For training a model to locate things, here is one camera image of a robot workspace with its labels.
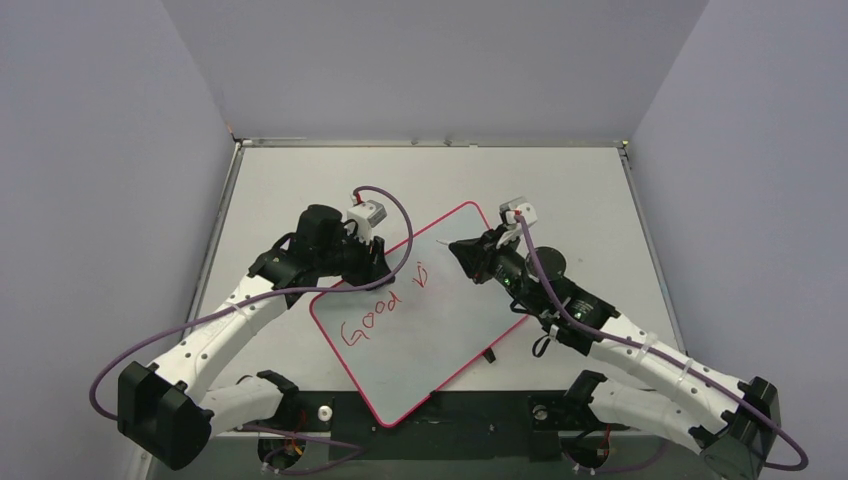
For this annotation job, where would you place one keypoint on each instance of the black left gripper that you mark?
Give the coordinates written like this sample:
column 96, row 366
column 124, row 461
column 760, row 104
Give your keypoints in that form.
column 372, row 266

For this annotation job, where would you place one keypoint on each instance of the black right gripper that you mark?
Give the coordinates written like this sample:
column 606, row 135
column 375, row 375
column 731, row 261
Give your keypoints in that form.
column 490, row 254

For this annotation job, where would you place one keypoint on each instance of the pink-framed whiteboard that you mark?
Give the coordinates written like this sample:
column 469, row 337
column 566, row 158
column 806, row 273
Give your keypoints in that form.
column 404, row 341

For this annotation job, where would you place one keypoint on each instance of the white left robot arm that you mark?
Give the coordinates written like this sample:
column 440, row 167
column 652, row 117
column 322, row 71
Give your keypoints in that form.
column 169, row 408

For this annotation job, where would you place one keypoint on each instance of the black whiteboard clip right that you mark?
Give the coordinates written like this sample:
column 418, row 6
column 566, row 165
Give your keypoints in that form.
column 489, row 355

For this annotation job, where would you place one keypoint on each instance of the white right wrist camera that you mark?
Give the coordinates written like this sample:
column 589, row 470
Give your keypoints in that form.
column 510, row 212

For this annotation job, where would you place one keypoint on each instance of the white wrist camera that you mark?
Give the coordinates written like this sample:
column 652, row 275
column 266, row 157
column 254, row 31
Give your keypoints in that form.
column 510, row 212
column 365, row 217

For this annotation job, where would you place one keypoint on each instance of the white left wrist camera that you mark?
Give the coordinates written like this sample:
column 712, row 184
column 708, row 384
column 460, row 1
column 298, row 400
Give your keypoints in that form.
column 365, row 217

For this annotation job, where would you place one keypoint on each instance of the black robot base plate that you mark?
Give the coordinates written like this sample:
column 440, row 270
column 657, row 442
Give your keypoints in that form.
column 452, row 425

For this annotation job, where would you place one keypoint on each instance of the aluminium table edge frame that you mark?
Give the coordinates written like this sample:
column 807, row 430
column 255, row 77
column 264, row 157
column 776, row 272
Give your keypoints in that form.
column 588, row 210

